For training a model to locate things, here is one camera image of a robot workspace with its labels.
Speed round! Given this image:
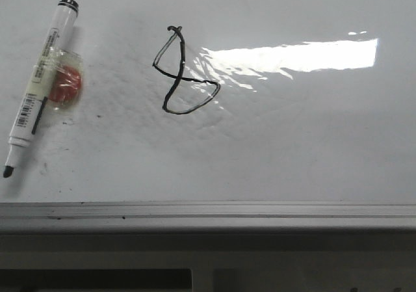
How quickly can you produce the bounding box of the white table frame below whiteboard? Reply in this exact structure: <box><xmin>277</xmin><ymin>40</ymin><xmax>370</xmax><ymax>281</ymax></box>
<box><xmin>1</xmin><ymin>230</ymin><xmax>415</xmax><ymax>291</ymax></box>

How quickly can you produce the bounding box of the white whiteboard with aluminium frame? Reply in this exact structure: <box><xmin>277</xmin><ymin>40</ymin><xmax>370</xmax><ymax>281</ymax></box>
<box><xmin>1</xmin><ymin>0</ymin><xmax>415</xmax><ymax>233</ymax></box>

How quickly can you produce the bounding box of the red round magnet with tape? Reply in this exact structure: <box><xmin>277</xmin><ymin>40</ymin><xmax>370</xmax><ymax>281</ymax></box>
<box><xmin>47</xmin><ymin>47</ymin><xmax>84</xmax><ymax>111</ymax></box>

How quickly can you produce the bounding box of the white black whiteboard marker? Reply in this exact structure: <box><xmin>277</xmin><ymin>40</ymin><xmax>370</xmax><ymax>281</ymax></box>
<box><xmin>3</xmin><ymin>0</ymin><xmax>79</xmax><ymax>178</ymax></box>

